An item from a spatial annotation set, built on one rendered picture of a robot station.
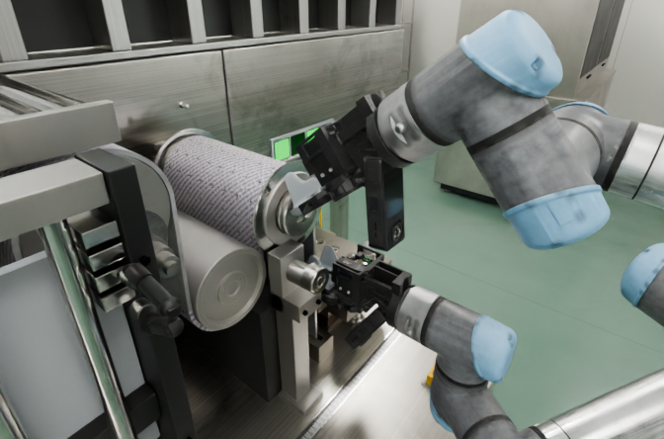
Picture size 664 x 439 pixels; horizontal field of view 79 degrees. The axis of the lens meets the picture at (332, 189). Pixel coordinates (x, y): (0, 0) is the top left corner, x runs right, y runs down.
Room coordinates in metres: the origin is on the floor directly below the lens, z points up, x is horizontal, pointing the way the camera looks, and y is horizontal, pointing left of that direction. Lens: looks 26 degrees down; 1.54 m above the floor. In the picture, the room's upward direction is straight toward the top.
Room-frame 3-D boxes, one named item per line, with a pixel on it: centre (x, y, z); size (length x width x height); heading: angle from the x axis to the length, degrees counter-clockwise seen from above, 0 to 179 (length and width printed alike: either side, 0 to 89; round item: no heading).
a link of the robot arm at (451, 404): (0.40, -0.19, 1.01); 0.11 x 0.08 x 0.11; 14
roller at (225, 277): (0.52, 0.23, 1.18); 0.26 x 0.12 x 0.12; 52
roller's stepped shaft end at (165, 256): (0.29, 0.15, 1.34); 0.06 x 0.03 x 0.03; 52
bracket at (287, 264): (0.48, 0.05, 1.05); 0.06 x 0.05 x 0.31; 52
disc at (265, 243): (0.53, 0.06, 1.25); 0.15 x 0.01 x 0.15; 142
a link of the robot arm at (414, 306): (0.46, -0.13, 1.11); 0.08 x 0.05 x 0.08; 141
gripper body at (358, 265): (0.51, -0.06, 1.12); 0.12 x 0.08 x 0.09; 51
